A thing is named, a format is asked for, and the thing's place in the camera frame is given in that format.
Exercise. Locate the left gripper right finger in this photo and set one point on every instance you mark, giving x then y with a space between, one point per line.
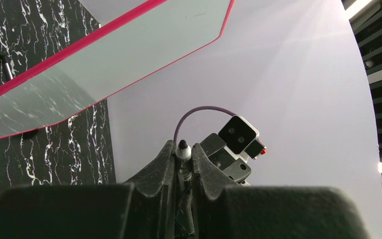
225 210

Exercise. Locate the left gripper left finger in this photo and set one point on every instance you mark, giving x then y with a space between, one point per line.
143 207

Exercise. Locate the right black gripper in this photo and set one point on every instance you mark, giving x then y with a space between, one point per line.
234 166

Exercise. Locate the white whiteboard marker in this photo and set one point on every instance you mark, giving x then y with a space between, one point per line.
183 156

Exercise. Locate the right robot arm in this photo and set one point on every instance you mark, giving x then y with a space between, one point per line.
255 149

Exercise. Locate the pink framed whiteboard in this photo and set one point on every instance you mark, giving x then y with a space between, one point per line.
135 45

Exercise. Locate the metal whiteboard stand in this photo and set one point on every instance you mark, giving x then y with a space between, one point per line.
6 66

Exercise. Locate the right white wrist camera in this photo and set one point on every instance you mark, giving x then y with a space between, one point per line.
238 134

